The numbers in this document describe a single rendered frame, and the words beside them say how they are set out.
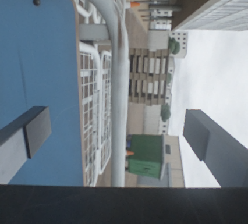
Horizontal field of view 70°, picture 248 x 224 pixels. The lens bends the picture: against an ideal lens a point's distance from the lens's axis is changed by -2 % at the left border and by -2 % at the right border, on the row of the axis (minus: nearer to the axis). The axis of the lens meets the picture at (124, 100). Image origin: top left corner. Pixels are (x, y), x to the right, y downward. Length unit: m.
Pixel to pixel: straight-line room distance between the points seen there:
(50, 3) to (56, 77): 0.09
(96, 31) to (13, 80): 0.14
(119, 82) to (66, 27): 0.09
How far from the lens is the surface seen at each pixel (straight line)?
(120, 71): 0.23
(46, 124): 0.17
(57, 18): 0.26
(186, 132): 0.17
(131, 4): 3.77
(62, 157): 0.31
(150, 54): 3.94
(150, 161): 5.86
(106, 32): 0.24
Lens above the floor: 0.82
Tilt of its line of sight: 8 degrees down
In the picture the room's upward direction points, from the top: 94 degrees clockwise
